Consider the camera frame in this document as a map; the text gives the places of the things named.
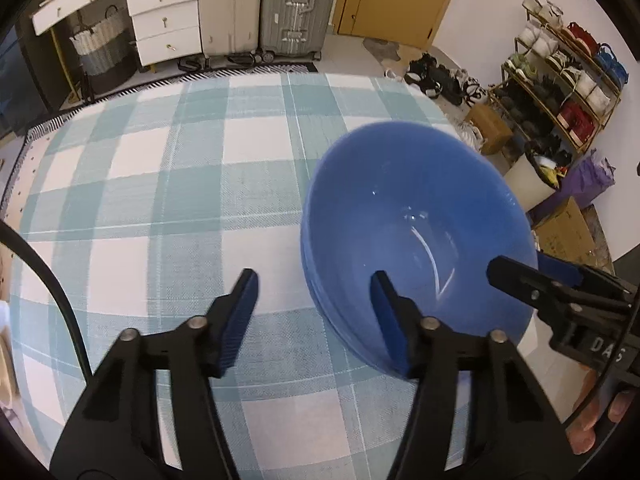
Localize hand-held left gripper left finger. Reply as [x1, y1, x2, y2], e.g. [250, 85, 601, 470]
[49, 267, 260, 480]

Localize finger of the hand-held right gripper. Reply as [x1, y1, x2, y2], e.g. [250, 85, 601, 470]
[536, 252, 640, 293]
[486, 255, 633, 317]

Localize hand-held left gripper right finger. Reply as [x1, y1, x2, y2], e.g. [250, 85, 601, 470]
[369, 270, 583, 480]

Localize blue bowl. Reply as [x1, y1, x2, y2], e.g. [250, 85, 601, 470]
[300, 121, 540, 381]
[300, 240, 431, 378]
[307, 280, 476, 391]

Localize person's right hand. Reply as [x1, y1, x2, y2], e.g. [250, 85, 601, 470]
[569, 370, 637, 457]

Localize flat cardboard box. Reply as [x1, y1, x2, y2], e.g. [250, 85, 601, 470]
[532, 197, 614, 271]

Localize white bin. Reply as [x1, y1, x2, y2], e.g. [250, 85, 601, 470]
[502, 152, 559, 214]

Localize purple bag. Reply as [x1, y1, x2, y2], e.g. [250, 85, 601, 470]
[555, 152, 617, 211]

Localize teal plaid tablecloth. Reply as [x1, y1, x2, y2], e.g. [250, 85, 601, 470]
[0, 72, 538, 480]

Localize row of shoes on rack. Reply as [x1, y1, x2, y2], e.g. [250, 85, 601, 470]
[492, 0, 630, 153]

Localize small cardboard box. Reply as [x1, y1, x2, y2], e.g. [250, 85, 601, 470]
[465, 104, 515, 156]

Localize gold shoe rack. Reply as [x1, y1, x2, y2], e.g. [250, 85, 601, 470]
[487, 0, 631, 157]

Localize pile of shoes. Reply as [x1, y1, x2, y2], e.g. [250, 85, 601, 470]
[385, 52, 488, 107]

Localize black slippers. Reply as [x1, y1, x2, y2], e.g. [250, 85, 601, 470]
[177, 52, 262, 72]

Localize grey doormat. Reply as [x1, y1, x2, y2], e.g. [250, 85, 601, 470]
[362, 37, 404, 64]

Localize woven laundry basket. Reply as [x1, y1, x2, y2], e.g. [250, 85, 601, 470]
[69, 4, 139, 94]

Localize cream suitcase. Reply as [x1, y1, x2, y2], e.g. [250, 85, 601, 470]
[197, 0, 264, 59]

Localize white drawer desk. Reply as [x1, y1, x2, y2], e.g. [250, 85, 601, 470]
[31, 0, 203, 68]

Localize silver suitcase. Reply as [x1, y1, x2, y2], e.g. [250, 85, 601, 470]
[259, 0, 344, 62]

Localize thick black cable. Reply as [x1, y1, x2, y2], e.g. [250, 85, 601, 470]
[0, 220, 95, 378]

